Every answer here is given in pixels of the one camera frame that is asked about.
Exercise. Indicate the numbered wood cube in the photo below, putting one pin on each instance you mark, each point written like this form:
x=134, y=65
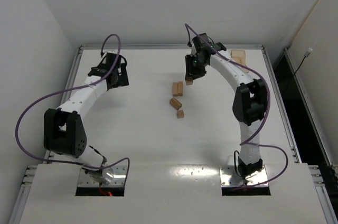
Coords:
x=180, y=114

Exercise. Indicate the aluminium table frame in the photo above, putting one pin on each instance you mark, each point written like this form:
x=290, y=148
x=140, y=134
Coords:
x=175, y=165

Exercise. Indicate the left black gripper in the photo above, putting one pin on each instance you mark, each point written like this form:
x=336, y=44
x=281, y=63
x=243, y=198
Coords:
x=121, y=75

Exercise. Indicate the long light wood block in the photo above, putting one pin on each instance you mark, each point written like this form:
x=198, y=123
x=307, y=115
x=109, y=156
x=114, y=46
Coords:
x=175, y=89

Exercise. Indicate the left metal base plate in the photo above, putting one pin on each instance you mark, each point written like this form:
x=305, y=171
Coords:
x=111, y=177

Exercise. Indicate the clear amber plastic bin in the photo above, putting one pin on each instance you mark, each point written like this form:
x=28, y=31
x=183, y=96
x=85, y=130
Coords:
x=239, y=56

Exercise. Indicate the dark grained wood block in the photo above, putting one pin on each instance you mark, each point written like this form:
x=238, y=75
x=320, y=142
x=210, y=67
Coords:
x=175, y=103

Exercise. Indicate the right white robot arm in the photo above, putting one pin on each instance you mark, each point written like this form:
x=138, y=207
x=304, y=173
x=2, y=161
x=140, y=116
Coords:
x=250, y=96

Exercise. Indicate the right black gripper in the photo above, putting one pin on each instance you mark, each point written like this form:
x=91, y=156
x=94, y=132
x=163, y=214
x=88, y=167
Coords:
x=192, y=69

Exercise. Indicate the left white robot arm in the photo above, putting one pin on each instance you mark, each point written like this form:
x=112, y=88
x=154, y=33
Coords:
x=64, y=132

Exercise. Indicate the lettered wood cube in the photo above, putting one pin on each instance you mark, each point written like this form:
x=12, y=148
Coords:
x=189, y=82

